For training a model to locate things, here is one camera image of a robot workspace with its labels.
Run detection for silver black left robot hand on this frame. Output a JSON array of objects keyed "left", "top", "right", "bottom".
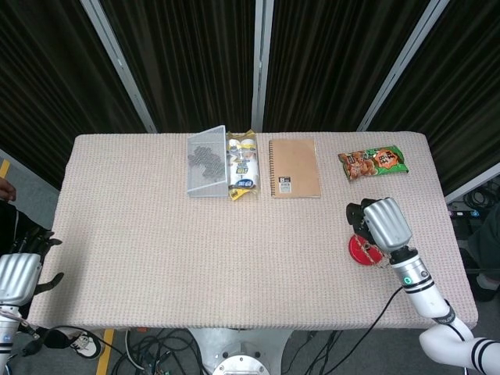
[{"left": 0, "top": 227, "right": 65, "bottom": 306}]

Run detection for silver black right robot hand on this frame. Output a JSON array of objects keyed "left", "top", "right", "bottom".
[{"left": 345, "top": 197, "right": 414, "bottom": 261}]

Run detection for red plastic disc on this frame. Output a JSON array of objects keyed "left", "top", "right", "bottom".
[{"left": 348, "top": 233, "right": 385, "bottom": 268}]

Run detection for silver robot base column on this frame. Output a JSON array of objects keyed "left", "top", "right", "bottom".
[{"left": 186, "top": 327, "right": 298, "bottom": 375}]

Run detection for green orange snack bag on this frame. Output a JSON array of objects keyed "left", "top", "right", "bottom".
[{"left": 337, "top": 145, "right": 410, "bottom": 183}]

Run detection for black power strip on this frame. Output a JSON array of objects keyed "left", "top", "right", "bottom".
[{"left": 448, "top": 208, "right": 486, "bottom": 219}]

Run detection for bystander hand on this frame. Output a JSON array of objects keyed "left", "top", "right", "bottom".
[{"left": 0, "top": 178, "right": 18, "bottom": 202}]

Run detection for white black sneaker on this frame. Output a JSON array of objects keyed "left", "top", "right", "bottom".
[{"left": 69, "top": 329, "right": 105, "bottom": 359}]

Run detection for bystander in dark trousers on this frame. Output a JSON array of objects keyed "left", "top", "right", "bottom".
[{"left": 464, "top": 205, "right": 500, "bottom": 302}]

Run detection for brown spiral notebook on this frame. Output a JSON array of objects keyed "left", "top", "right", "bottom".
[{"left": 267, "top": 137, "right": 323, "bottom": 200}]

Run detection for dark partition curtain panel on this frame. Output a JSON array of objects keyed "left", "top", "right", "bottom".
[
  {"left": 369, "top": 0, "right": 500, "bottom": 196},
  {"left": 99, "top": 0, "right": 259, "bottom": 134},
  {"left": 0, "top": 0, "right": 148, "bottom": 192},
  {"left": 262, "top": 0, "right": 433, "bottom": 133}
]

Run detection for beige woven tablecloth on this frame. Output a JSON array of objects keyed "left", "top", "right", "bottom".
[{"left": 28, "top": 130, "right": 480, "bottom": 331}]

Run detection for dark small objects heap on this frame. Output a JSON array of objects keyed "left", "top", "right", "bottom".
[{"left": 187, "top": 143, "right": 227, "bottom": 180}]

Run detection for red white wrist wires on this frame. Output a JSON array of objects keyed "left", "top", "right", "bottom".
[{"left": 0, "top": 305, "right": 41, "bottom": 340}]

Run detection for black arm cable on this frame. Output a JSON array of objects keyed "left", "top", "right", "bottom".
[{"left": 300, "top": 286, "right": 406, "bottom": 375}]

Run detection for grey metal frame rail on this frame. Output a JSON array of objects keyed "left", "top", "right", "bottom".
[{"left": 444, "top": 161, "right": 500, "bottom": 205}]

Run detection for white floor cable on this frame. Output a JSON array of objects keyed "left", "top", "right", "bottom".
[{"left": 111, "top": 337, "right": 148, "bottom": 371}]

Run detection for grey metal partition post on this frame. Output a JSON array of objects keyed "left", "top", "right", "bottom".
[
  {"left": 79, "top": 0, "right": 158, "bottom": 134},
  {"left": 251, "top": 0, "right": 275, "bottom": 134},
  {"left": 356, "top": 0, "right": 445, "bottom": 133}
]

